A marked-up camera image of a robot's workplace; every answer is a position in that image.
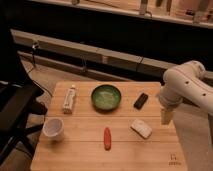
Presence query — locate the white paper cup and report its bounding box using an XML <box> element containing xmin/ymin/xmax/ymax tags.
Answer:
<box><xmin>43</xmin><ymin>118</ymin><xmax>64</xmax><ymax>141</ymax></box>

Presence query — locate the black rectangular block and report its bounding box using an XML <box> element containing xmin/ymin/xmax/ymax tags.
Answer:
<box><xmin>134</xmin><ymin>93</ymin><xmax>148</xmax><ymax>109</ymax></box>

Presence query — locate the black cable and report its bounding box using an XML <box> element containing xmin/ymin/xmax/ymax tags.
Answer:
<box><xmin>19</xmin><ymin>54</ymin><xmax>54</xmax><ymax>98</ymax></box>

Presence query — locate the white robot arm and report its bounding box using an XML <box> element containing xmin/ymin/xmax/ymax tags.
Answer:
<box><xmin>158</xmin><ymin>61</ymin><xmax>213</xmax><ymax>125</ymax></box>

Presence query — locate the red chili pepper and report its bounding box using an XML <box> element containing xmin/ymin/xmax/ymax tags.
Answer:
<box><xmin>104</xmin><ymin>127</ymin><xmax>111</xmax><ymax>150</ymax></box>

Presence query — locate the white sponge block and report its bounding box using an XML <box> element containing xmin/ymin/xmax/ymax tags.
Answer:
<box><xmin>131</xmin><ymin>119</ymin><xmax>152</xmax><ymax>139</ymax></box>

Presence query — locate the white plastic bottle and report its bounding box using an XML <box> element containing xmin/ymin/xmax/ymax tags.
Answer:
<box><xmin>62</xmin><ymin>85</ymin><xmax>76</xmax><ymax>114</ymax></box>

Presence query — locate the grey metal rail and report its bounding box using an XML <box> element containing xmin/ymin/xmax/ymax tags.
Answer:
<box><xmin>10</xmin><ymin>28</ymin><xmax>213</xmax><ymax>81</ymax></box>

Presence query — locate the wooden table board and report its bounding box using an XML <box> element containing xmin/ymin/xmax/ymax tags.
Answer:
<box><xmin>31</xmin><ymin>82</ymin><xmax>187</xmax><ymax>171</ymax></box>

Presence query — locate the black chair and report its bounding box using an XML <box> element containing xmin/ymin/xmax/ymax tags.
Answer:
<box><xmin>0</xmin><ymin>84</ymin><xmax>47</xmax><ymax>165</ymax></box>

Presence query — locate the green ceramic bowl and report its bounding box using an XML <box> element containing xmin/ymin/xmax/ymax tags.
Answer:
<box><xmin>91</xmin><ymin>84</ymin><xmax>122</xmax><ymax>111</ymax></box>

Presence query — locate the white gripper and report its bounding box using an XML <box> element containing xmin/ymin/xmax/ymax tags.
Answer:
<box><xmin>157</xmin><ymin>94</ymin><xmax>182</xmax><ymax>125</ymax></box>

